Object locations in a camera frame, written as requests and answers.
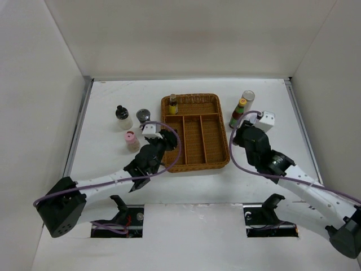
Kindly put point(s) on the black-stopper glass bottle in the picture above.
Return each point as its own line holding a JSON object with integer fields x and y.
{"x": 124, "y": 119}

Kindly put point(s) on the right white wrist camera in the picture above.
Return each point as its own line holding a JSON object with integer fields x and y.
{"x": 265, "y": 122}

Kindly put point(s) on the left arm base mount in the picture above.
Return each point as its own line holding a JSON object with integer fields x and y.
{"x": 126, "y": 223}

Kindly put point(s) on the tall silver-lid bead jar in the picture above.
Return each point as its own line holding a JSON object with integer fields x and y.
{"x": 249, "y": 96}

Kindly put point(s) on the brown wicker divided basket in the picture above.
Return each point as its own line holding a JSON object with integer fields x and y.
{"x": 200, "y": 126}

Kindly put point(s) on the chrome-top glass shaker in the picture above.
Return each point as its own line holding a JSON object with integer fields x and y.
{"x": 143, "y": 115}

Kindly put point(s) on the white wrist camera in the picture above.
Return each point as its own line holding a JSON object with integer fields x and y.
{"x": 150, "y": 130}
{"x": 265, "y": 122}

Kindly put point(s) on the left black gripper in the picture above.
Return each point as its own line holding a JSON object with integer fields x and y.
{"x": 168, "y": 139}

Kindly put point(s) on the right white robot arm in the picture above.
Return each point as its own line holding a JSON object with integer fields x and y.
{"x": 331, "y": 214}

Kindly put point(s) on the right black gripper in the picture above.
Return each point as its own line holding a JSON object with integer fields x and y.
{"x": 239, "y": 138}

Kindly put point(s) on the yellow-cap brown sauce bottle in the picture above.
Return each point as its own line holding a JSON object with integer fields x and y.
{"x": 237, "y": 113}

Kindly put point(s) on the pink-lid spice jar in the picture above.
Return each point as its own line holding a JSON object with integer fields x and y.
{"x": 132, "y": 143}

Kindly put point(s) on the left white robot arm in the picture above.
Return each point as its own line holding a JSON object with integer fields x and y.
{"x": 63, "y": 207}

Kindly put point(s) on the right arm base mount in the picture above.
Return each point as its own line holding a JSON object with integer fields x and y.
{"x": 261, "y": 220}

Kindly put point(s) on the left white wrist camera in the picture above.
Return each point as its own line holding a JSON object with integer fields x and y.
{"x": 150, "y": 130}

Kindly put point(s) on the small gold-cap yellow bottle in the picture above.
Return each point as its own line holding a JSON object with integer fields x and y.
{"x": 173, "y": 106}

